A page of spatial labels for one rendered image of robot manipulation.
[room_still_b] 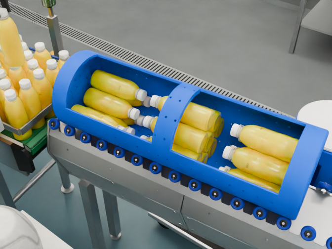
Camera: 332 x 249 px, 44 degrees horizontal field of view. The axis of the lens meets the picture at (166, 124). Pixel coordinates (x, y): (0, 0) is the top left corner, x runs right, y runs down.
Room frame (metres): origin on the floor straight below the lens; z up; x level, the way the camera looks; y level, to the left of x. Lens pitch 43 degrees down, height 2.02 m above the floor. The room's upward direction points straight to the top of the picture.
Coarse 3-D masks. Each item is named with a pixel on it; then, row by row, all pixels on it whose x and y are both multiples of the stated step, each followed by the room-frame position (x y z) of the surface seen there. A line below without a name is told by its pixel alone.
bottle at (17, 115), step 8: (16, 96) 1.16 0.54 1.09; (8, 104) 1.13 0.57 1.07; (16, 104) 1.14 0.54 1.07; (8, 112) 1.13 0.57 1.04; (16, 112) 1.13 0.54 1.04; (24, 112) 1.15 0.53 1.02; (8, 120) 1.13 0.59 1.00; (16, 120) 1.13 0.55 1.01; (24, 120) 1.14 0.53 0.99; (16, 136) 1.13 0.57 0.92; (24, 136) 1.13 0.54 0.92
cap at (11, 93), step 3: (6, 90) 1.17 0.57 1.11; (9, 90) 1.17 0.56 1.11; (12, 90) 1.17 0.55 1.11; (6, 93) 1.15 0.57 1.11; (9, 93) 1.15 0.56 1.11; (12, 93) 1.15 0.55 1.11; (15, 93) 1.16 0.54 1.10; (6, 96) 1.14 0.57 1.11; (9, 96) 1.14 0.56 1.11; (12, 96) 1.14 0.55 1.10; (15, 96) 1.16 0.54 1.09
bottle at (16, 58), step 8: (8, 16) 1.29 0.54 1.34; (0, 24) 1.26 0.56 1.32; (8, 24) 1.27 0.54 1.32; (0, 32) 1.25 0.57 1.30; (8, 32) 1.26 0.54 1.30; (16, 32) 1.28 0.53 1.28; (0, 40) 1.26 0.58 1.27; (8, 40) 1.25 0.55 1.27; (16, 40) 1.27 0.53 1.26; (8, 48) 1.25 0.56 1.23; (16, 48) 1.26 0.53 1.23; (8, 56) 1.25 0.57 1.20; (16, 56) 1.26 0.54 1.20; (24, 56) 1.29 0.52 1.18; (8, 64) 1.26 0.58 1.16; (16, 64) 1.25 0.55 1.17
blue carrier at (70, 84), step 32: (64, 64) 1.17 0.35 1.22; (96, 64) 1.31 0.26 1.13; (128, 64) 1.18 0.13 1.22; (64, 96) 1.08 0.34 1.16; (192, 96) 0.99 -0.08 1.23; (224, 96) 1.00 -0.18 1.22; (96, 128) 1.00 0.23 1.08; (160, 128) 0.91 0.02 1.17; (224, 128) 1.05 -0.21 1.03; (288, 128) 0.96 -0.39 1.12; (320, 128) 0.86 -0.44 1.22; (160, 160) 0.88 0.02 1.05; (192, 160) 0.83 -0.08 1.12; (224, 160) 0.97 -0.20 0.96; (256, 192) 0.72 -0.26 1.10; (288, 192) 0.69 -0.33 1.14
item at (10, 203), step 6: (0, 174) 1.09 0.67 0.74; (0, 180) 1.08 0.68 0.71; (0, 186) 1.07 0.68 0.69; (6, 186) 1.09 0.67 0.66; (0, 192) 1.06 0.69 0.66; (6, 192) 1.08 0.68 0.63; (0, 198) 1.07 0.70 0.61; (6, 198) 1.08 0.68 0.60; (6, 204) 1.07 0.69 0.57; (12, 204) 1.09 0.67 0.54
